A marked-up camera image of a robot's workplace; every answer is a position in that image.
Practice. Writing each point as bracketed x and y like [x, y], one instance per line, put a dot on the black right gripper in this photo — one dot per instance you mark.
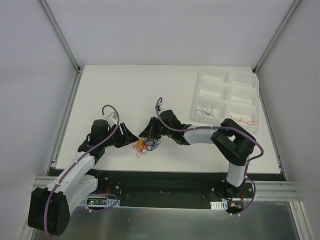
[155, 127]

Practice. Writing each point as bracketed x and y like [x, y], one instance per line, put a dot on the white cable duct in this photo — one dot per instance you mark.
[99, 203]
[219, 205]

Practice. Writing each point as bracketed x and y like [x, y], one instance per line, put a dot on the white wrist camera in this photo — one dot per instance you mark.
[111, 118]
[159, 108]

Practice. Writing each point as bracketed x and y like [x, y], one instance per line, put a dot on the aluminium frame rail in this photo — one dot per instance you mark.
[264, 190]

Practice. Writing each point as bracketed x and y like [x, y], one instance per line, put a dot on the aluminium corner post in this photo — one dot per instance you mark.
[277, 34]
[59, 34]

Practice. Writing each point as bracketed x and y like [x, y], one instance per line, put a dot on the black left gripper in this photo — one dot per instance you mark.
[120, 135]

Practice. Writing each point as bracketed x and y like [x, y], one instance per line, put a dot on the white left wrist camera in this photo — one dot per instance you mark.
[111, 118]

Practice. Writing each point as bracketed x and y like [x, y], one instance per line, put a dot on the white compartment tray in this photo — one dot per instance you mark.
[222, 93]

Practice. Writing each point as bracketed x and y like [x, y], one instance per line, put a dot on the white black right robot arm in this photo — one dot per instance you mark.
[233, 141]

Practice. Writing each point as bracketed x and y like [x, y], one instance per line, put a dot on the right white cable duct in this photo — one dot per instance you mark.
[219, 205]

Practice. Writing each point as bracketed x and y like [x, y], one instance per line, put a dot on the aluminium left corner post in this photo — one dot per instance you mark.
[59, 34]

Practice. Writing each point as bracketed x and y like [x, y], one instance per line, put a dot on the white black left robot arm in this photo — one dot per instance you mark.
[51, 207]

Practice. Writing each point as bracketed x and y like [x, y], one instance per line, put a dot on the left white cable duct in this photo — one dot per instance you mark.
[99, 203]

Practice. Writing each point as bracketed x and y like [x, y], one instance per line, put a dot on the aluminium right corner post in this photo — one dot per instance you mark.
[277, 34]

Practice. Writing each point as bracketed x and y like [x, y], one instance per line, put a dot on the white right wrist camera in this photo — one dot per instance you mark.
[159, 108]

